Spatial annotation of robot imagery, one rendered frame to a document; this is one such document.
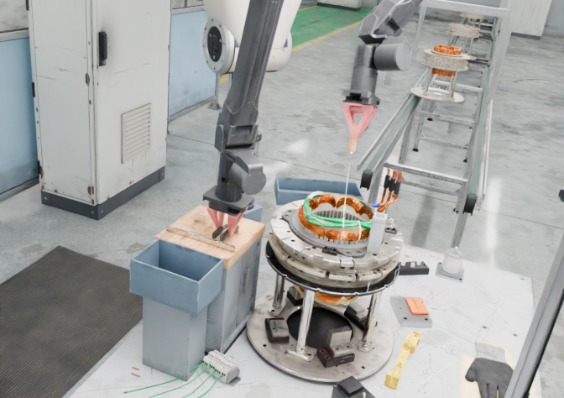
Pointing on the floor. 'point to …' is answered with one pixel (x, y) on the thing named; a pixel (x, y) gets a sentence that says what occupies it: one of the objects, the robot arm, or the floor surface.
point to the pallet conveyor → (470, 186)
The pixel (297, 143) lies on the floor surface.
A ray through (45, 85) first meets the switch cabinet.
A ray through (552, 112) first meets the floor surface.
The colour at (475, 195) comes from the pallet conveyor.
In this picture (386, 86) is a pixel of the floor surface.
